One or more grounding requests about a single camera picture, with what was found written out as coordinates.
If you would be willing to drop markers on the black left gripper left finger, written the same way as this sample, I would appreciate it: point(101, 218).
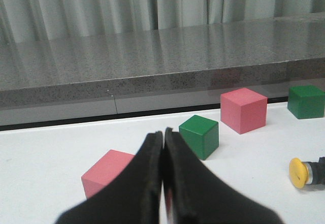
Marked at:
point(132, 197)

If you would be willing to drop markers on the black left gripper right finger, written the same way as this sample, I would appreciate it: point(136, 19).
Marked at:
point(193, 194)

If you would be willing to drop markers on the yellow push button switch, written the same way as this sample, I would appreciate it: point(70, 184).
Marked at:
point(306, 173)

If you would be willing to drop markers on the pink cube near left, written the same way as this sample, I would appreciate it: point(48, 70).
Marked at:
point(104, 171)

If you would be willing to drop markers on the pink cube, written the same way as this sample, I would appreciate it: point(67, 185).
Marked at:
point(243, 110)
point(104, 171)

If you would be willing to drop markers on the green cube left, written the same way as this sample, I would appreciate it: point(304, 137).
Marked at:
point(201, 134)

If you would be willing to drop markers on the green cube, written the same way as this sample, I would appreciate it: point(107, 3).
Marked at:
point(306, 102)
point(201, 134)

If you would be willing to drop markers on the pink cube middle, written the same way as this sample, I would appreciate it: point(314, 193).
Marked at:
point(243, 110)

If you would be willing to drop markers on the grey stone ledge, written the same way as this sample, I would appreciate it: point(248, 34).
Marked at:
point(158, 69)

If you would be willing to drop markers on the green cube right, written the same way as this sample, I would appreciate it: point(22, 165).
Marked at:
point(306, 102)

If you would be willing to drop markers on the grey curtain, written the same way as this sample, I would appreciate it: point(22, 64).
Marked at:
point(33, 20)

